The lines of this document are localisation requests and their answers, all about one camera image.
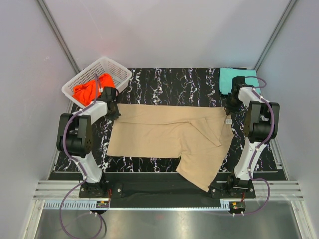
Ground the white plastic laundry basket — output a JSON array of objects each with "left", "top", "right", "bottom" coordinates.
[{"left": 61, "top": 57, "right": 133, "bottom": 108}]

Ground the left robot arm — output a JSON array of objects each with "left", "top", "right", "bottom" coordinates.
[{"left": 56, "top": 87, "right": 121, "bottom": 198}]

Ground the beige t shirt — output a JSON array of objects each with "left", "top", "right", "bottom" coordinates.
[{"left": 107, "top": 104, "right": 234, "bottom": 192}]

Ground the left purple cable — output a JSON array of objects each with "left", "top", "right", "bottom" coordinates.
[{"left": 59, "top": 73, "right": 108, "bottom": 237}]

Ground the orange t shirt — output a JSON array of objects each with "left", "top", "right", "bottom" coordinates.
[{"left": 72, "top": 73, "right": 115, "bottom": 107}]

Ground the folded teal t shirt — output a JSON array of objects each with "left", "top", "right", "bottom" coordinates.
[{"left": 219, "top": 68, "right": 257, "bottom": 96}]

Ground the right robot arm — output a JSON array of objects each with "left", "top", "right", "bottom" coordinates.
[{"left": 225, "top": 76, "right": 280, "bottom": 198}]

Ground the white slotted cable duct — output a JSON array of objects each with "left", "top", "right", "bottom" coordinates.
[{"left": 43, "top": 200, "right": 231, "bottom": 210}]

